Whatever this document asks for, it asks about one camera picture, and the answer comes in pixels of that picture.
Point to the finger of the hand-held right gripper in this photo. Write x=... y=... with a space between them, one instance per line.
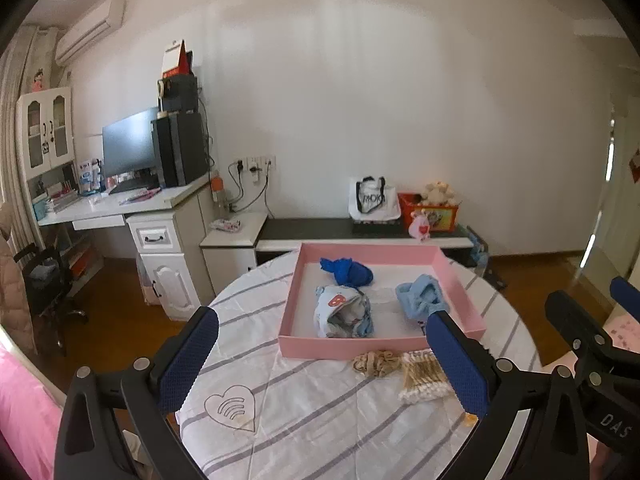
x=627 y=294
x=575 y=322

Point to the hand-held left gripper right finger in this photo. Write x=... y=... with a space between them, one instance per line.
x=457 y=367

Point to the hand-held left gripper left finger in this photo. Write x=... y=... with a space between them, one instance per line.
x=190 y=360

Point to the cotton swab pack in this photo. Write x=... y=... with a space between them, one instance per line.
x=425 y=380

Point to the light blue sock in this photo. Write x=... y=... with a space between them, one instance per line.
x=420 y=296

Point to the pink shallow box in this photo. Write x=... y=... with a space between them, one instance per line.
x=380 y=305

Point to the printed white blue cloth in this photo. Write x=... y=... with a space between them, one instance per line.
x=342 y=312

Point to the blue knitted cloth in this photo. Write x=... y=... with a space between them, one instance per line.
x=350 y=271

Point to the black floor scale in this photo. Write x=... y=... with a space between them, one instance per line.
x=496 y=281

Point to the small white side cabinet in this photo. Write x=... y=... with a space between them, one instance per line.
x=230 y=255

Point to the white desk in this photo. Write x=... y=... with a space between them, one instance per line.
x=175 y=240

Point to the blue packages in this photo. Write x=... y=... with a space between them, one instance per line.
x=479 y=247

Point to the red door ornament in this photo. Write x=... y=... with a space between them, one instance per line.
x=635 y=164

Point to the printed pouch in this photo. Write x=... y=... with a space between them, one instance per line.
x=225 y=225

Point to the striped white tablecloth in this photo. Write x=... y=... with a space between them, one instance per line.
x=325 y=420

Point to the orange books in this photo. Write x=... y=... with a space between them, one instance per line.
x=80 y=262

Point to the pink plush toy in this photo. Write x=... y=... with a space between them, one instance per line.
x=419 y=225

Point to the orange storage box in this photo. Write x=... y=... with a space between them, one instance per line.
x=442 y=217

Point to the black office chair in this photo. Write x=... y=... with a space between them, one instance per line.
x=47 y=290

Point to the dark flat box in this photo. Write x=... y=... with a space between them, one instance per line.
x=375 y=227

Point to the orange cap bottle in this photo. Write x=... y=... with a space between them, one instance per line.
x=218 y=197

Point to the pink items on desk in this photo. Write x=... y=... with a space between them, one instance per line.
x=140 y=197

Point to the black and white tv stand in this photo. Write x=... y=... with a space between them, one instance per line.
x=310 y=232

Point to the beige plush toy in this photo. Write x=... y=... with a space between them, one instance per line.
x=439 y=192

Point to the black keyboard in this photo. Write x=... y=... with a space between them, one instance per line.
x=132 y=186

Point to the white tote bag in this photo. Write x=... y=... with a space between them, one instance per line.
x=375 y=200

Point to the stack of books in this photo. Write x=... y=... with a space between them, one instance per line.
x=57 y=202

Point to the blue and white carton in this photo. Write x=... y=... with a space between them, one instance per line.
x=89 y=176

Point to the black computer tower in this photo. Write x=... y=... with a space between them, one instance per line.
x=180 y=150

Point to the black computer monitor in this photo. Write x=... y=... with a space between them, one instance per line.
x=130 y=142

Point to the black box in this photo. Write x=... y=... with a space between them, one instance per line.
x=179 y=94

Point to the white glass door cabinet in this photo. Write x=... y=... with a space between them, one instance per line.
x=45 y=130

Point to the red and white box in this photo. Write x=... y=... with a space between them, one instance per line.
x=175 y=60

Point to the small doll figure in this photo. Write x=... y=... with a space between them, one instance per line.
x=39 y=81

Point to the white air conditioner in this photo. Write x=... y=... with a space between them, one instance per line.
x=90 y=30

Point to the white wall outlet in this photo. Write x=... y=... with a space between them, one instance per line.
x=255 y=164

